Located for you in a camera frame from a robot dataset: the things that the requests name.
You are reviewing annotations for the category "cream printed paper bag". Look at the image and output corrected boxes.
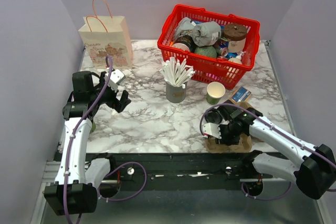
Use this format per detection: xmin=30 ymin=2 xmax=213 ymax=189
xmin=78 ymin=10 xmax=133 ymax=69

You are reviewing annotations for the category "blue yellow card packet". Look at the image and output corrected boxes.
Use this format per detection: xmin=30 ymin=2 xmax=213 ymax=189
xmin=230 ymin=87 xmax=251 ymax=103

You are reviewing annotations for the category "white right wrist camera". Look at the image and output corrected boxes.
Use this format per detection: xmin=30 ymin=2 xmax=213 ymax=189
xmin=202 ymin=123 xmax=221 ymax=139

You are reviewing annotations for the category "grey wrapped bundle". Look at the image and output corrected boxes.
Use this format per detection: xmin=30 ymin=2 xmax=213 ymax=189
xmin=191 ymin=21 xmax=222 ymax=47

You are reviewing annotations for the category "red plastic shopping basket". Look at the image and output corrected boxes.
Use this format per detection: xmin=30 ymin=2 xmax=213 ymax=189
xmin=157 ymin=4 xmax=260 ymax=90

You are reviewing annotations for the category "brown lidded white tub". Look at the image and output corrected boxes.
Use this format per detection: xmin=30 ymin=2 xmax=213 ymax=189
xmin=223 ymin=23 xmax=247 ymax=53

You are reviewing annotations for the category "dark printed paper cup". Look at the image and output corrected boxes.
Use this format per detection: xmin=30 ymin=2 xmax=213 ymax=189
xmin=172 ymin=30 xmax=195 ymax=52

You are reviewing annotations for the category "grey straw holder cup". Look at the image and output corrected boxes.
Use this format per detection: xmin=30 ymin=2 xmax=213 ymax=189
xmin=165 ymin=82 xmax=187 ymax=103

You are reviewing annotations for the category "white pump bottle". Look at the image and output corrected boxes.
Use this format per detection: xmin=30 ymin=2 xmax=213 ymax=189
xmin=227 ymin=51 xmax=246 ymax=64

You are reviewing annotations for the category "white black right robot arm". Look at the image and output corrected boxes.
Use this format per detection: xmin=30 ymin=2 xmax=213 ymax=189
xmin=217 ymin=102 xmax=335 ymax=199

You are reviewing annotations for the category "red blue drink can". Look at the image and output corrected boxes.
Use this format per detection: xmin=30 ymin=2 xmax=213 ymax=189
xmin=213 ymin=41 xmax=229 ymax=57

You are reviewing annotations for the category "black mounting base rail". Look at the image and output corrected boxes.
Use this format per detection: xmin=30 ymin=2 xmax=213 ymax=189
xmin=86 ymin=153 xmax=268 ymax=196

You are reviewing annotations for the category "white wrapped straws bundle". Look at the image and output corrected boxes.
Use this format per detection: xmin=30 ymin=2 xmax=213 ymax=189
xmin=159 ymin=57 xmax=196 ymax=89

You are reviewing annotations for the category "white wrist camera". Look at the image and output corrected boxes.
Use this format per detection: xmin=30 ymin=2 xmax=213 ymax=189
xmin=104 ymin=69 xmax=125 ymax=92
xmin=202 ymin=123 xmax=221 ymax=139

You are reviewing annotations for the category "brown cardboard cup carrier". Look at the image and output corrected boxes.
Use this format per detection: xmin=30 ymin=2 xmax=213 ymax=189
xmin=223 ymin=99 xmax=266 ymax=142

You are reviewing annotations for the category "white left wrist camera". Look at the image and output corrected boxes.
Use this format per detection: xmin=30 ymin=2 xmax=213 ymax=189
xmin=104 ymin=69 xmax=125 ymax=92

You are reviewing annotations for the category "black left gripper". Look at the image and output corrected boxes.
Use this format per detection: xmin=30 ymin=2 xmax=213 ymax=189
xmin=90 ymin=71 xmax=132 ymax=112

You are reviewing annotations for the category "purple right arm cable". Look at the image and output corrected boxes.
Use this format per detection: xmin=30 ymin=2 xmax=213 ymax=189
xmin=199 ymin=103 xmax=336 ymax=201

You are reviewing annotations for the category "green textured ball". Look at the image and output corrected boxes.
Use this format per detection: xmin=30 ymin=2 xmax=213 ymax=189
xmin=194 ymin=46 xmax=217 ymax=59

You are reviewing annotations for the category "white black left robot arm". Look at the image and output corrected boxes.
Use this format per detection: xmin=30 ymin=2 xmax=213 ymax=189
xmin=44 ymin=70 xmax=131 ymax=216

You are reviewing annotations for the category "green paper coffee cup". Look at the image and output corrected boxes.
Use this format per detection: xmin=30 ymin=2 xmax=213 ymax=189
xmin=90 ymin=121 xmax=96 ymax=133

